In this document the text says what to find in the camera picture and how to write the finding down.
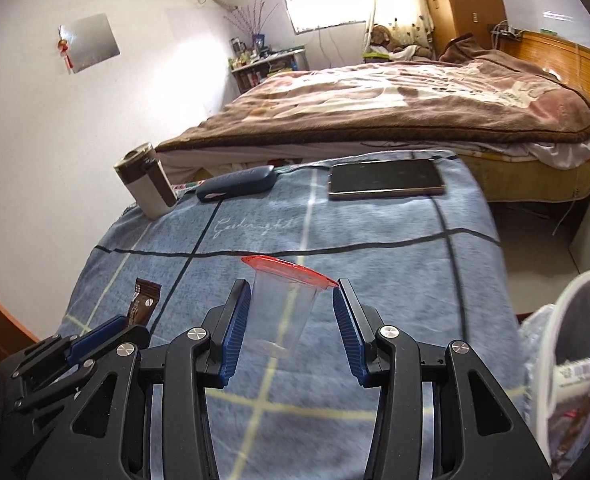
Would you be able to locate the wooden headboard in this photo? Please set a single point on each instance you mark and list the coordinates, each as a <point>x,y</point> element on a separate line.
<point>560,60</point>

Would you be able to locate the white round trash bin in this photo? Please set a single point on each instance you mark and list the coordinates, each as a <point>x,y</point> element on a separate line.
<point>542,385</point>

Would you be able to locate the brown teddy bear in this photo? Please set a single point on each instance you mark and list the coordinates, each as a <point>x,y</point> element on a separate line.
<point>382,40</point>

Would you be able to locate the red knot ornament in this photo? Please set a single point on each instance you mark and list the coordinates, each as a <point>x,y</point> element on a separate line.
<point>65,52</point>

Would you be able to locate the wooden wardrobe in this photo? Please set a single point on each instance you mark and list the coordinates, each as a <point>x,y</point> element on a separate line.
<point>460,0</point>

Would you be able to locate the cluttered corner shelf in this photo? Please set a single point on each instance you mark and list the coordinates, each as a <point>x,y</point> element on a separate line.
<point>265,67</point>

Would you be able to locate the silver wall panel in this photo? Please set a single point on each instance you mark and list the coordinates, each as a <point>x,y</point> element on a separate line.
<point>92,42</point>

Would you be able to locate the black smartphone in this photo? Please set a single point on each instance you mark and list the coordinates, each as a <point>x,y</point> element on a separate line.
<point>385,179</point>

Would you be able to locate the blue checked cloth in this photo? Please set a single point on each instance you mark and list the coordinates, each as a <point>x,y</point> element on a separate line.
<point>375,260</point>

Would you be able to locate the brown snack wrapper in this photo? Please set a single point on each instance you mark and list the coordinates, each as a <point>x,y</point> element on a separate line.
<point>145,300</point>

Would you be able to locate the brown and white thermos mug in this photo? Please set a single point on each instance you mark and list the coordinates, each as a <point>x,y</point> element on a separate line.
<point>147,185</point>

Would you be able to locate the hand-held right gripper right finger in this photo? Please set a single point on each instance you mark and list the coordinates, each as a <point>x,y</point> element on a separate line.
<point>350,335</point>

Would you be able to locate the brown blanket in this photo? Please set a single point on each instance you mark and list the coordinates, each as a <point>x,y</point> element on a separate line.
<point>375,105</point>

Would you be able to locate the light blue bin liner bag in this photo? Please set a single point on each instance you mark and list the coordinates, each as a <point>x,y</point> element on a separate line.
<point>532,340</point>

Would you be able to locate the bed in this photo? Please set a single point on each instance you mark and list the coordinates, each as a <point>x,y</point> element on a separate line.
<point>525,175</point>

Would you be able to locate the power strip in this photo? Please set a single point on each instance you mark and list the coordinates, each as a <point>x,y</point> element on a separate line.
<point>506,31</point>

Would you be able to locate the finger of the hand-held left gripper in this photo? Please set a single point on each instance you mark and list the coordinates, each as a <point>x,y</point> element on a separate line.
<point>97,337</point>
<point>50,365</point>

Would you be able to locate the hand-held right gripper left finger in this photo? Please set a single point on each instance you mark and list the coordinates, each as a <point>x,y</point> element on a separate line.
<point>235,335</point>

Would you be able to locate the patterned curtain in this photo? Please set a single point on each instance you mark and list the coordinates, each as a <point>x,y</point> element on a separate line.
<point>400,0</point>

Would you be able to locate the clear plastic cup red rim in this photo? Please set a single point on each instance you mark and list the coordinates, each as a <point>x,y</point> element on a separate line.
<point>280,310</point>

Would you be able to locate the window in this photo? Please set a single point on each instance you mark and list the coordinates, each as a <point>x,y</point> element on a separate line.
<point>325,7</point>

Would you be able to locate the decorative dry branches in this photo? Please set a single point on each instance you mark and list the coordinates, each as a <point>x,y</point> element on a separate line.
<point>250,22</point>

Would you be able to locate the dark blue glasses case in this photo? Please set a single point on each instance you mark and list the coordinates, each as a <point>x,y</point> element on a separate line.
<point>235,185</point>

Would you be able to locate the white blue printed container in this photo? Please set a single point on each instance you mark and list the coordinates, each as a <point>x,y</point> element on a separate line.
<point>575,372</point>

